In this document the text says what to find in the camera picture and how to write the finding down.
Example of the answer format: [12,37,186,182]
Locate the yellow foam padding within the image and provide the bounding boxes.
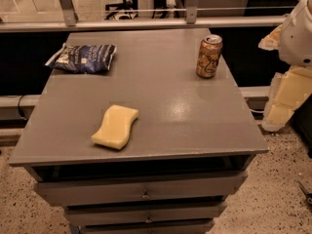
[261,65,312,132]

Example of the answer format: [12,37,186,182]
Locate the orange soda can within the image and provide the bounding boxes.
[196,34,223,79]

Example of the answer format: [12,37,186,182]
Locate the grey drawer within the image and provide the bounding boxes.
[81,219,215,234]
[34,171,248,206]
[64,201,227,226]

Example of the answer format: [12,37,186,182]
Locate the grey drawer cabinet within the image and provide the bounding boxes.
[8,27,270,234]

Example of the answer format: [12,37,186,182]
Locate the top grey drawer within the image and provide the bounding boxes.
[34,171,248,206]

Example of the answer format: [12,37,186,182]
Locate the bottom grey drawer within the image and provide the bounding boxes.
[81,219,215,234]

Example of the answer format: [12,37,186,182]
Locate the middle grey drawer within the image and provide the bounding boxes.
[64,201,227,226]

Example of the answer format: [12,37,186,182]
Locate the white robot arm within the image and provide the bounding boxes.
[279,0,312,67]

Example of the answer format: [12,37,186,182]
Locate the metal railing frame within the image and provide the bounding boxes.
[0,0,299,33]

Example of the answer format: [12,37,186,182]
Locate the blue chip bag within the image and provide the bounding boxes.
[45,43,117,74]

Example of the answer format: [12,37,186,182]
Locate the yellow sponge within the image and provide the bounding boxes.
[92,105,139,150]

